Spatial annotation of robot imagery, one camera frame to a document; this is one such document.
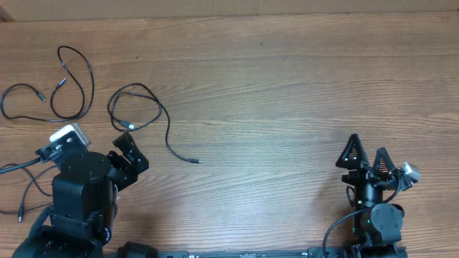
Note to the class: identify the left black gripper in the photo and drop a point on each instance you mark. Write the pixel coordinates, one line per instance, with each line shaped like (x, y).
(127, 175)

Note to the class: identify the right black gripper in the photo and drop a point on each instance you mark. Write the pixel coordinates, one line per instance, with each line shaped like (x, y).
(358, 161)

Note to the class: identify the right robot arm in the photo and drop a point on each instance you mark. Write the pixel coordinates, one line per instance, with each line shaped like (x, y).
(377, 223)

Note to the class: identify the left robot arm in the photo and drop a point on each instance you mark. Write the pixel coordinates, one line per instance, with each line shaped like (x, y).
(79, 222)

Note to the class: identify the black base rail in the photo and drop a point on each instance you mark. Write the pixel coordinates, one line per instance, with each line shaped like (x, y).
(312, 252)

